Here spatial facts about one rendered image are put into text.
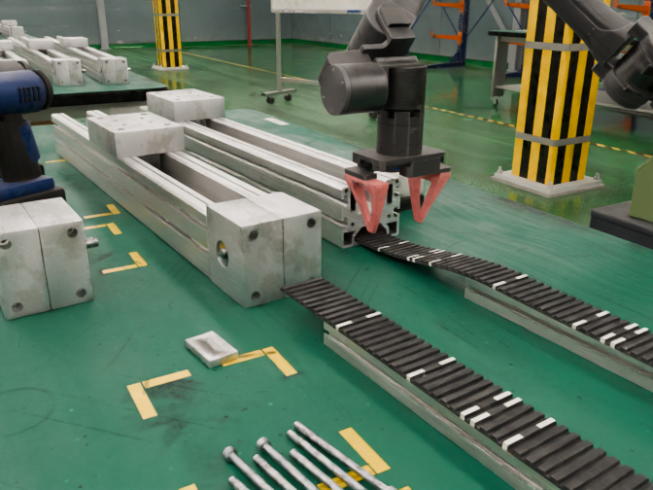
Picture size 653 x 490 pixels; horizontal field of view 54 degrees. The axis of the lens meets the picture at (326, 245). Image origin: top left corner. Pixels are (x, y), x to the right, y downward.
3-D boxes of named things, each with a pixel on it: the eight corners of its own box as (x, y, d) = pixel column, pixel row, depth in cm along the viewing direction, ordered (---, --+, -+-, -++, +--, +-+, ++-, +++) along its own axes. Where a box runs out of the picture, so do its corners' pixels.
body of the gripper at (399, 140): (350, 165, 81) (351, 106, 78) (412, 156, 86) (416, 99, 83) (381, 177, 76) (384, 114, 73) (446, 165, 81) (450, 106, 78)
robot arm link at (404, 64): (437, 56, 75) (407, 53, 80) (390, 59, 72) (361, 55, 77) (433, 117, 78) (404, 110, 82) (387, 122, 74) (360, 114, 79)
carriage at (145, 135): (186, 166, 105) (183, 124, 103) (119, 176, 99) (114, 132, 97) (153, 149, 118) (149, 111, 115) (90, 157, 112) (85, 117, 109)
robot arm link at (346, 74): (398, -1, 78) (369, 52, 85) (315, -1, 72) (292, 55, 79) (442, 75, 74) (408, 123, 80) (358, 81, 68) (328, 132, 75)
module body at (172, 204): (283, 262, 82) (281, 198, 79) (210, 280, 77) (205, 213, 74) (103, 148, 144) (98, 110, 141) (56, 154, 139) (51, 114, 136)
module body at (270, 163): (398, 234, 92) (400, 177, 89) (340, 249, 87) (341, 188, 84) (184, 138, 154) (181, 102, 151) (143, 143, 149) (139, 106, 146)
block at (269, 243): (338, 283, 76) (339, 206, 73) (244, 309, 70) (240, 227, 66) (298, 259, 83) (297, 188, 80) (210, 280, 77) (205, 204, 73)
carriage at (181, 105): (225, 129, 134) (224, 96, 132) (176, 135, 129) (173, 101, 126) (195, 119, 147) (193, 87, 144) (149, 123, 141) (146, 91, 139)
